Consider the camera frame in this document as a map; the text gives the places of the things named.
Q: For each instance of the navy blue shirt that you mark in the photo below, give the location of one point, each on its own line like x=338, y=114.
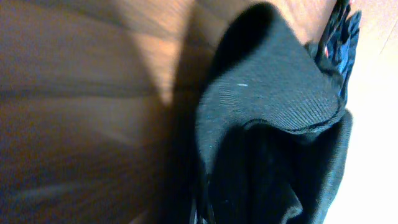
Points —
x=341, y=36

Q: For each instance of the red printed shirt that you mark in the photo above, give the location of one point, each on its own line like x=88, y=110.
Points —
x=326, y=52

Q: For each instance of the black polo shirt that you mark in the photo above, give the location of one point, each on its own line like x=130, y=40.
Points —
x=271, y=129

